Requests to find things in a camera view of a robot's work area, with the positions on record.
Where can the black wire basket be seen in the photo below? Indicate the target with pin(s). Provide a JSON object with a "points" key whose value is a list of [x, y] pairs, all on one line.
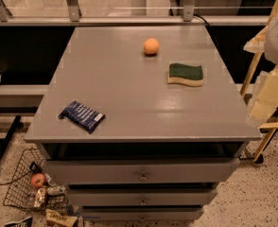
{"points": [[21, 194]]}

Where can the black metal stand leg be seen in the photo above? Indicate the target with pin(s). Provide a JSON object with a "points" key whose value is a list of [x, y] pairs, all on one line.
{"points": [[4, 142]]}

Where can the dark blue floor packet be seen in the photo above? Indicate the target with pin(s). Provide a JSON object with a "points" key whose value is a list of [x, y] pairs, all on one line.
{"points": [[25, 222]]}

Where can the orange fruit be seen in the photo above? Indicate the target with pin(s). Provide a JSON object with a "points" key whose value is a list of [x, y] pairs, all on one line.
{"points": [[151, 46]]}

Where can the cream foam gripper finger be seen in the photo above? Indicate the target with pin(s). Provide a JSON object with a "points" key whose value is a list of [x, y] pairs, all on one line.
{"points": [[264, 101]]}

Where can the silver snack wrapper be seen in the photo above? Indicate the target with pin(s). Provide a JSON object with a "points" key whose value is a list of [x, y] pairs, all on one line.
{"points": [[40, 197]]}

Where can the green and yellow sponge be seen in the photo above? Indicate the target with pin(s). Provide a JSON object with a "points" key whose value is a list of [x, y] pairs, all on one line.
{"points": [[184, 74]]}

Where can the dark blue rxbar wrapper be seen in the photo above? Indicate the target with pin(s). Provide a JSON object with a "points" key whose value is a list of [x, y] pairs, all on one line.
{"points": [[82, 116]]}

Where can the yellow snack bag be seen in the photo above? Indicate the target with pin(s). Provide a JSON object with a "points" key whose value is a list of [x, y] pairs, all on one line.
{"points": [[55, 219]]}

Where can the red apple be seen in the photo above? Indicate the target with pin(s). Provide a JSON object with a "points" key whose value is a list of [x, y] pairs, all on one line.
{"points": [[38, 180]]}

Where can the grey drawer cabinet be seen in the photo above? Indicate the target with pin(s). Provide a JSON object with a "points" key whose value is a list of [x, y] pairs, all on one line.
{"points": [[163, 148]]}

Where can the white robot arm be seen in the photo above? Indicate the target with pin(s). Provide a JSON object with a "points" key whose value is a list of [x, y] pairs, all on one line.
{"points": [[266, 41]]}

